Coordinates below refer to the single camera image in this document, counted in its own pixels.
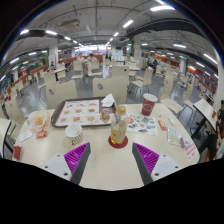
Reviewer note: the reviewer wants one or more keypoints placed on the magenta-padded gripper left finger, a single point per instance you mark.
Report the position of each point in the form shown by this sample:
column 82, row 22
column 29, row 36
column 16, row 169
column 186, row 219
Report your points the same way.
column 76, row 159

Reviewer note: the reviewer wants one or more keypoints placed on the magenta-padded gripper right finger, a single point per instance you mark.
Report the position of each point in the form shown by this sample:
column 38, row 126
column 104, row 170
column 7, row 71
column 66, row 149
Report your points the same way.
column 147, row 159

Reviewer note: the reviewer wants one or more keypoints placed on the clear bottle with yellow drink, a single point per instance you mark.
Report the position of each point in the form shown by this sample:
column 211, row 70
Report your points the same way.
column 118, row 130

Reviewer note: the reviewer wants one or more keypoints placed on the flat round red coaster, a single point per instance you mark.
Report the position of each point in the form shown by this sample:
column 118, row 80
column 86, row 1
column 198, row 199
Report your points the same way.
column 124, row 145

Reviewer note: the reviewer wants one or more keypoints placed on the clear plastic wrapper packet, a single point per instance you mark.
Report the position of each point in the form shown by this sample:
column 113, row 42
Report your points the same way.
column 174, row 136

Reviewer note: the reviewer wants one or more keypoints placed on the colourful printed sticker sheet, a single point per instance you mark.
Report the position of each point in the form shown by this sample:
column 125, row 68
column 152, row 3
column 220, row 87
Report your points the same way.
column 143, row 124

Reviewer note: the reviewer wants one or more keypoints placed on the red sauce packet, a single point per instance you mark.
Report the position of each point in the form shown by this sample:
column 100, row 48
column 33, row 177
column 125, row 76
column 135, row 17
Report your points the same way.
column 41, row 134
column 162, row 125

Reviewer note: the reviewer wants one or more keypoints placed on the pink and white leaflet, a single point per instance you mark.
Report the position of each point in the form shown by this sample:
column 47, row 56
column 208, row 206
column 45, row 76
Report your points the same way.
column 189, row 149

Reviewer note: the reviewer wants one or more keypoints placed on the small white sachet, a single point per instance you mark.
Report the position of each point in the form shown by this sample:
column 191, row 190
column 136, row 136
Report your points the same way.
column 171, row 120

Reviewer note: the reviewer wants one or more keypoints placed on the printed paper tray liner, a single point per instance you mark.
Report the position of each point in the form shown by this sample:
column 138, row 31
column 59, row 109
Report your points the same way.
column 78, row 113

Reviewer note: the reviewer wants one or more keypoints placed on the clear plastic bag with food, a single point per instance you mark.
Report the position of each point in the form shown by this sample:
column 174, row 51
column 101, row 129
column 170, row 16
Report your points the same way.
column 38, row 120

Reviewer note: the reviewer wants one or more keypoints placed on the red paper cup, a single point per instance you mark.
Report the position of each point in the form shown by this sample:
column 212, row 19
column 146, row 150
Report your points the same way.
column 148, row 105

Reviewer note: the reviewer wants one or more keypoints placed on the white paper card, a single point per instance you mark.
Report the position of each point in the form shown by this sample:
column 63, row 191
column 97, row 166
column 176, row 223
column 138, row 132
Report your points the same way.
column 26, row 135

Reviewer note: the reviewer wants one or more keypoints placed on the dark brown serving tray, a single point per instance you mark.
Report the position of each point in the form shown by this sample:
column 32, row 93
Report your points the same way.
column 108, row 110

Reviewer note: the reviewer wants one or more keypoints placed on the small red box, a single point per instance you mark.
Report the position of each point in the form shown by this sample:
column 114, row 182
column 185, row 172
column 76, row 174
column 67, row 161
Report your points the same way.
column 17, row 152

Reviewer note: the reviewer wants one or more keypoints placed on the crumpled white napkin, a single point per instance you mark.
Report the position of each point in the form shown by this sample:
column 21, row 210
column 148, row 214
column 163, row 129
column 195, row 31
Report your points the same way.
column 108, row 100

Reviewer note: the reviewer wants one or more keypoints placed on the beige wooden chair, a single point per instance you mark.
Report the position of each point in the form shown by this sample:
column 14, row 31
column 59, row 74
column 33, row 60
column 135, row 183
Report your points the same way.
column 111, row 87
column 61, row 93

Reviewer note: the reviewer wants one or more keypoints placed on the person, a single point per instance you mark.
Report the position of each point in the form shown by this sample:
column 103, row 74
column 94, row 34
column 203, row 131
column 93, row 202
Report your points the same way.
column 218, row 133
column 81, row 57
column 155, row 64
column 92, row 57

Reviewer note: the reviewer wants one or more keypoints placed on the beige side table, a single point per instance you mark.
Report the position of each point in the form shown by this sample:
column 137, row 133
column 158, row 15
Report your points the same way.
column 205, row 110
column 4, row 133

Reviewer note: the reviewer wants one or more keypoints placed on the group of beige chairs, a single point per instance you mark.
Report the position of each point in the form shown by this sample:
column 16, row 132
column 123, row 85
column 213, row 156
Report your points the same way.
column 146, row 78

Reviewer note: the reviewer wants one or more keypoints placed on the ceiling air conditioner unit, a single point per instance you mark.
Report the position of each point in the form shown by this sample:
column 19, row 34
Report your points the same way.
column 70, row 23

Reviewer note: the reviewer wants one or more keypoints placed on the group of ceiling lights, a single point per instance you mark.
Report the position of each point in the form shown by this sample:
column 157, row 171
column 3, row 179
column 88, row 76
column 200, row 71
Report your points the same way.
column 161, row 8

